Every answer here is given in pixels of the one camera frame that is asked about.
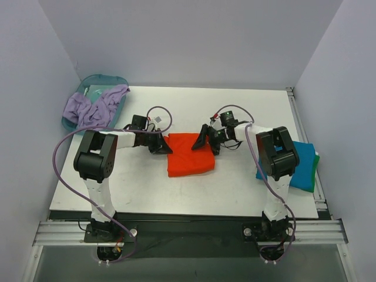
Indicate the purple t shirt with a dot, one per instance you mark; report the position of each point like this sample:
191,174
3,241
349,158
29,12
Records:
82,112

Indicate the teal plastic basket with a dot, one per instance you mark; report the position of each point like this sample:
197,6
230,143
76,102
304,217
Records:
92,87

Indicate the folded green t shirt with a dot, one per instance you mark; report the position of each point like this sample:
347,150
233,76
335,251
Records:
315,173

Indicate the orange t shirt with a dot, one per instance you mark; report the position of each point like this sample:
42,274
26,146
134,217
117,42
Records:
184,161

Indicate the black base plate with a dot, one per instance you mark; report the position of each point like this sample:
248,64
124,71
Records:
193,248

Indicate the aluminium mounting rail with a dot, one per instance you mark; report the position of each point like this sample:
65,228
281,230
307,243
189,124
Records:
70,233

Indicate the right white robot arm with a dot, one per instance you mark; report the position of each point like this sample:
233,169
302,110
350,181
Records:
275,156

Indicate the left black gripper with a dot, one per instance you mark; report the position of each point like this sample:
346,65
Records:
154,143

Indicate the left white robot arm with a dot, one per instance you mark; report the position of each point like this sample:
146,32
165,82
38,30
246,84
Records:
95,161

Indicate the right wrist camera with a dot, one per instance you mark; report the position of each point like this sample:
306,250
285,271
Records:
227,119

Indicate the folded blue t shirt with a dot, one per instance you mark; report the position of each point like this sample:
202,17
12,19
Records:
304,175

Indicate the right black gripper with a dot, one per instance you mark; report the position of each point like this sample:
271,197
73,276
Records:
212,140

